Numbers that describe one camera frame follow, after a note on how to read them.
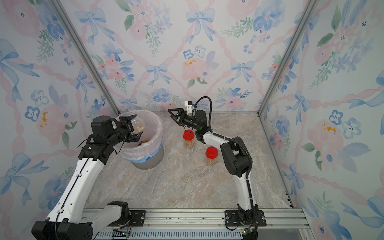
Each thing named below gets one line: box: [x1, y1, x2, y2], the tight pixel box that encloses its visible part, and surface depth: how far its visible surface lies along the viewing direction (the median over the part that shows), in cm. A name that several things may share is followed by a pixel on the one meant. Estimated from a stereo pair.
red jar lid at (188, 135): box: [183, 129, 195, 141], surface depth 95 cm
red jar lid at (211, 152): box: [205, 146, 218, 160], surface depth 87 cm
